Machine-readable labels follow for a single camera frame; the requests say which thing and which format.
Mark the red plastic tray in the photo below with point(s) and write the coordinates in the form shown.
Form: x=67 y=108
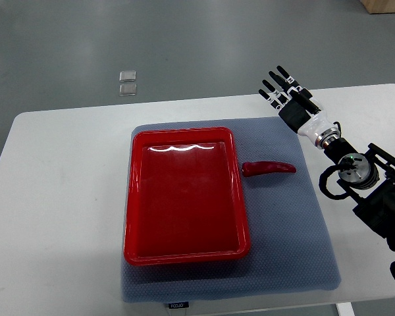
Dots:
x=185 y=202

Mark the upper metal floor plate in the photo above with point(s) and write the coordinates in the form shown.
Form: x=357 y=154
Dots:
x=127 y=76

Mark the red pepper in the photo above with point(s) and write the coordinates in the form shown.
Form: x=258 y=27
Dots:
x=250 y=169

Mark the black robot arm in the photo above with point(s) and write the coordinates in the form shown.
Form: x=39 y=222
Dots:
x=368 y=178

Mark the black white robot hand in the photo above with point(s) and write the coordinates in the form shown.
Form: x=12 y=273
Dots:
x=300 y=113

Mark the grey mesh mat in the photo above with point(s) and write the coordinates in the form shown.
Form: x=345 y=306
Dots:
x=290 y=250

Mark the wooden box corner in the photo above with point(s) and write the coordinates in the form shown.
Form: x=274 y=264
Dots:
x=379 y=6

